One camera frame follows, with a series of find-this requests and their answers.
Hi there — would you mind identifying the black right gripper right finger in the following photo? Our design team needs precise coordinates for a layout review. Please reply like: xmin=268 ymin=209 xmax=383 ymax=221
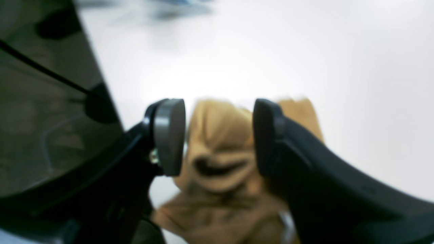
xmin=253 ymin=99 xmax=434 ymax=244

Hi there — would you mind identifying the brown t-shirt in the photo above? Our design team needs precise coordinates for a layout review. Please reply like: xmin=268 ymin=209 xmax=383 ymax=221
xmin=152 ymin=98 xmax=325 ymax=244

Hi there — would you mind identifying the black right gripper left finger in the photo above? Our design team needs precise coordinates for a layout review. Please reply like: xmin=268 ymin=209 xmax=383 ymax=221
xmin=1 ymin=99 xmax=186 ymax=244

